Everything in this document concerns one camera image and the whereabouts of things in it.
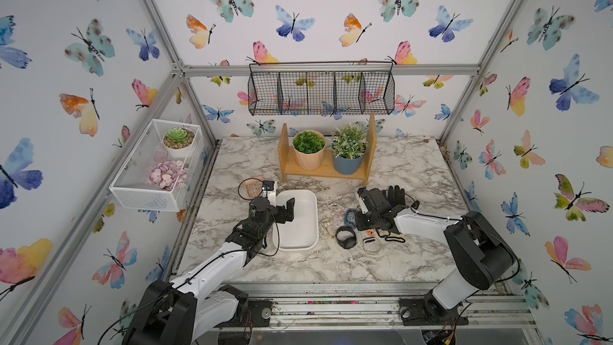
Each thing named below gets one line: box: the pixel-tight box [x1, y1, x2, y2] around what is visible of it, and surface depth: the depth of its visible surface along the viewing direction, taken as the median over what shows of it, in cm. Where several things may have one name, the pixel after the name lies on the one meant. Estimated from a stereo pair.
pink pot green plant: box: [292, 129, 327, 171], surface depth 96 cm
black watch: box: [335, 225, 357, 250], surface depth 88 cm
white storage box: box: [272, 189, 319, 251], surface depth 95 cm
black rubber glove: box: [381, 184, 406, 207], surface depth 103 cm
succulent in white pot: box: [162, 126, 195, 161], surface depth 73 cm
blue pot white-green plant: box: [332, 122, 368, 175], surface depth 90 cm
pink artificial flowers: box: [144, 159, 190, 191], surface depth 64 cm
